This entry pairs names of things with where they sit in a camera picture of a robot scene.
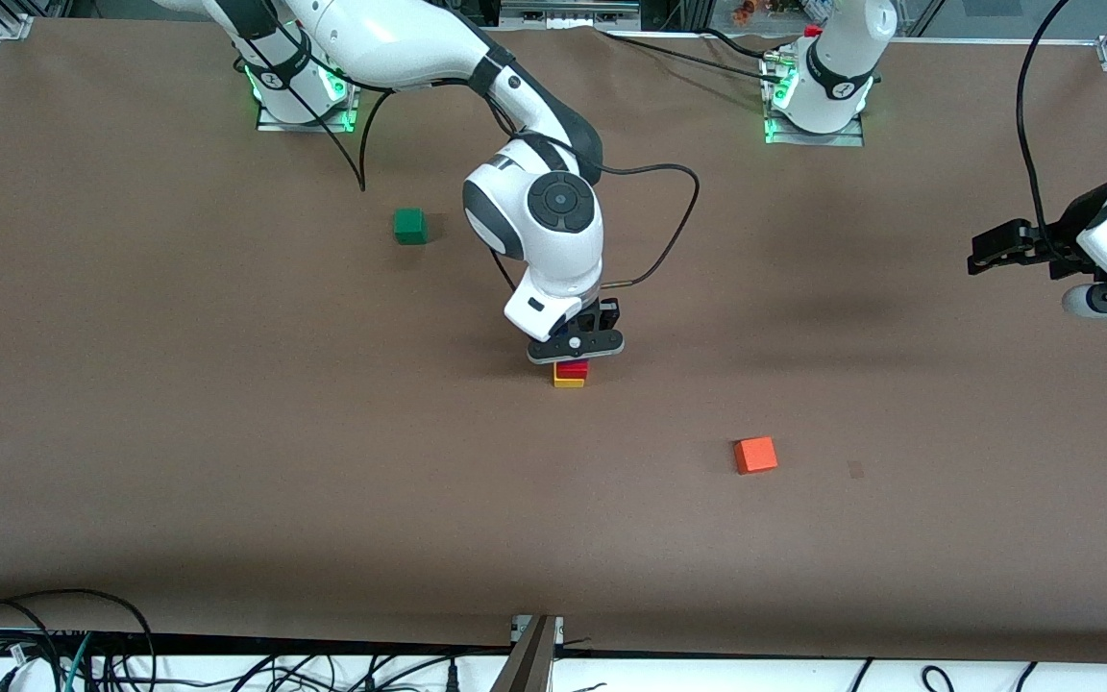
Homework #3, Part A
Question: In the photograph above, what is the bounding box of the orange wooden block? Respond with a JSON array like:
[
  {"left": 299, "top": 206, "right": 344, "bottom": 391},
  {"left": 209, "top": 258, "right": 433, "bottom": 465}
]
[{"left": 733, "top": 436, "right": 778, "bottom": 475}]

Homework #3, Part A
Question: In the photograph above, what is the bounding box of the brown paper table cover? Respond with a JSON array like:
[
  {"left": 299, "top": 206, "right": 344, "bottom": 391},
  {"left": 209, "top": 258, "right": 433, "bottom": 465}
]
[{"left": 0, "top": 19, "right": 1107, "bottom": 666}]

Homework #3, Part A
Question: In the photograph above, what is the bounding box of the grey metal bar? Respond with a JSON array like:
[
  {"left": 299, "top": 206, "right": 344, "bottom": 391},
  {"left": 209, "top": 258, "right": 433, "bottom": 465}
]
[{"left": 491, "top": 615, "right": 559, "bottom": 692}]

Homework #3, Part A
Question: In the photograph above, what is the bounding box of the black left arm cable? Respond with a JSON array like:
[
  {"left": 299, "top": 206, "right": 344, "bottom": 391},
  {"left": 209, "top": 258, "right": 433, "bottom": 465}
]
[{"left": 1014, "top": 0, "right": 1074, "bottom": 254}]

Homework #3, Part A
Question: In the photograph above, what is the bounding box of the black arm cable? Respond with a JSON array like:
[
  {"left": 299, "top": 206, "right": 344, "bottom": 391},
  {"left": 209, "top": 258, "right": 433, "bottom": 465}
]
[
  {"left": 1014, "top": 0, "right": 1074, "bottom": 254},
  {"left": 232, "top": 38, "right": 701, "bottom": 290}
]

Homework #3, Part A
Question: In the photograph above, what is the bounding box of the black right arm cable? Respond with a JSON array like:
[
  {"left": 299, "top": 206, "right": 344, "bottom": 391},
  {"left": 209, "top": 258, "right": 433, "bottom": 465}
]
[{"left": 232, "top": 38, "right": 701, "bottom": 290}]

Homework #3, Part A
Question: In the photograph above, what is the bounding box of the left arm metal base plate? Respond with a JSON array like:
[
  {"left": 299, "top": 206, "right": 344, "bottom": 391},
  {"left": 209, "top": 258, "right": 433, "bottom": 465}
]
[{"left": 762, "top": 50, "right": 868, "bottom": 148}]

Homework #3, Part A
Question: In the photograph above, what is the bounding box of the long black base cable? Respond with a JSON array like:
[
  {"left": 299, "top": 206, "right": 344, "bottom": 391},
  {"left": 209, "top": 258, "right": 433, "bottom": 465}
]
[{"left": 595, "top": 29, "right": 785, "bottom": 84}]

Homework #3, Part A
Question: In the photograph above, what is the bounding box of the short black base cable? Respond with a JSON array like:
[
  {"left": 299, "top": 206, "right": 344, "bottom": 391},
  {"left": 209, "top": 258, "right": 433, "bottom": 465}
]
[{"left": 702, "top": 27, "right": 781, "bottom": 62}]

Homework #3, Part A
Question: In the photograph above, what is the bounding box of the grey metal rail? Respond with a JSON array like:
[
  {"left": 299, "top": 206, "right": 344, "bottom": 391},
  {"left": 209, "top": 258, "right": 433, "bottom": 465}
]
[{"left": 501, "top": 0, "right": 642, "bottom": 26}]

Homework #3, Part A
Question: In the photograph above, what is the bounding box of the small aluminium bracket plate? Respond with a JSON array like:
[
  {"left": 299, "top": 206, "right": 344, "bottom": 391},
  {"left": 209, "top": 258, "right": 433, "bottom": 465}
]
[{"left": 511, "top": 615, "right": 566, "bottom": 645}]

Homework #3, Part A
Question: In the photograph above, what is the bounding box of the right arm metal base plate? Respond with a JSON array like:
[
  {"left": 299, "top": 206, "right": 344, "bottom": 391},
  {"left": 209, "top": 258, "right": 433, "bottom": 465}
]
[{"left": 256, "top": 29, "right": 365, "bottom": 135}]

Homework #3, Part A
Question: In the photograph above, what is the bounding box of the large black cable loop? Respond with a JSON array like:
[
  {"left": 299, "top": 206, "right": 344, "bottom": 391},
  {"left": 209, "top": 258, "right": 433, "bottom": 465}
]
[{"left": 0, "top": 588, "right": 159, "bottom": 692}]

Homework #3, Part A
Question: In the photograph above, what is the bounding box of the green cable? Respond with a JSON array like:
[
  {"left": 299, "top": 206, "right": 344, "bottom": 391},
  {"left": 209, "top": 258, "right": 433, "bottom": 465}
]
[{"left": 61, "top": 634, "right": 95, "bottom": 692}]

